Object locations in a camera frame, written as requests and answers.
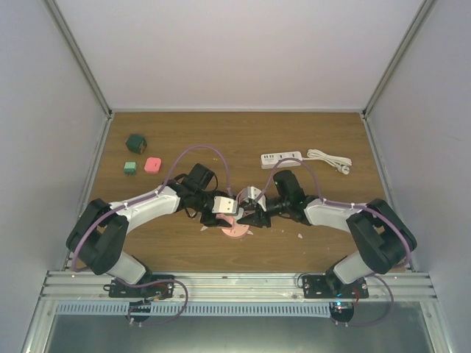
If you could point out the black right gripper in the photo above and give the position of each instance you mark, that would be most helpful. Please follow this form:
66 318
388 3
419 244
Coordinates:
257 219

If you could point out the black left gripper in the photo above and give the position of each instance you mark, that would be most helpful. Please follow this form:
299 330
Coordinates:
212 221

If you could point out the pink round socket tower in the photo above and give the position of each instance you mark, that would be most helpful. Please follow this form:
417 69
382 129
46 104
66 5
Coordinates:
235 230

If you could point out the white power strip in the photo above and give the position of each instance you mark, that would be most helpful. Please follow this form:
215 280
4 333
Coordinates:
281 159

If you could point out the red pink charger plug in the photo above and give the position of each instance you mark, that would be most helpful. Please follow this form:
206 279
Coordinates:
152 165

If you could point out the light green plug adapter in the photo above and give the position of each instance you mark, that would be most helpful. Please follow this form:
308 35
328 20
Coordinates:
130 168

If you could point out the dark green cube plug adapter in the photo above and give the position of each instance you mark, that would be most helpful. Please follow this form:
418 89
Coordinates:
136 143

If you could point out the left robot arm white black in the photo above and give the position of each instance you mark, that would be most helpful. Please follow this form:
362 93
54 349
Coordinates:
98 237

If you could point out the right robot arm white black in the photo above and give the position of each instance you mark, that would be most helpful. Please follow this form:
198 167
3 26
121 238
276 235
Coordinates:
383 241

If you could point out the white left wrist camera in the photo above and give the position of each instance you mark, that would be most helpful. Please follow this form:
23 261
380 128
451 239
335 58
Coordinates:
226 205

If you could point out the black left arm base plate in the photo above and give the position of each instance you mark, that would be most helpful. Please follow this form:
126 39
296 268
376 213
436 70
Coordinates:
157 286

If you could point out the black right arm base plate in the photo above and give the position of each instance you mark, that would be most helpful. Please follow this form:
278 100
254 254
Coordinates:
322 286

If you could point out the slotted grey cable duct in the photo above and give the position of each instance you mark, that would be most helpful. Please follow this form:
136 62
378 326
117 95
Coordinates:
266 309

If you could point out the aluminium front rail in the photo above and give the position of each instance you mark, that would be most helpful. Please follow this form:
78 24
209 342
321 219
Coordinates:
240 287

